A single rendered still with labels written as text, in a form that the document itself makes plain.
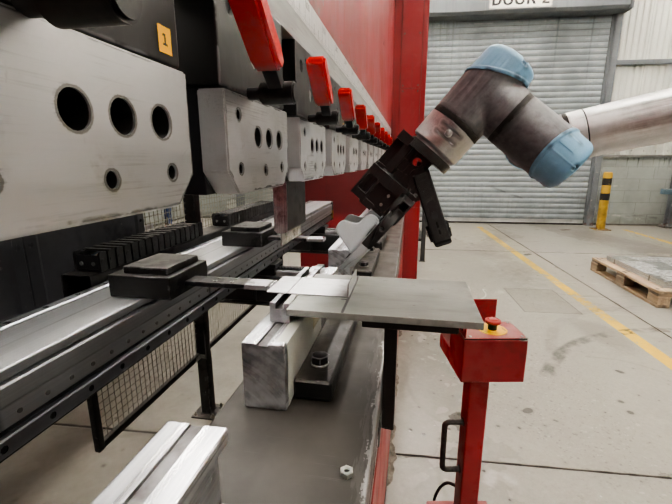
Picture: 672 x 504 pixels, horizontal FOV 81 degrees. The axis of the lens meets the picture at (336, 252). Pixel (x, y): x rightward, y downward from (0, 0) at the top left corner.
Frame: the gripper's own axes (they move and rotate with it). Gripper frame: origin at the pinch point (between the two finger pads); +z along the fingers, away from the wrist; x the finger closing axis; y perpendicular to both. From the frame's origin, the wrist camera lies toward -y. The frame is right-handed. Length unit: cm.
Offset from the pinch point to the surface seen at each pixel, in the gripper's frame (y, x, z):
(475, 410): -55, -41, 21
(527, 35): -5, -748, -304
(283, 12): 24.0, 15.0, -19.9
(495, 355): -44, -34, 4
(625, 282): -228, -347, -63
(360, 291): -4.1, 0.8, 2.7
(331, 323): -5.3, -7.6, 14.1
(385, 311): -7.5, 8.6, -0.1
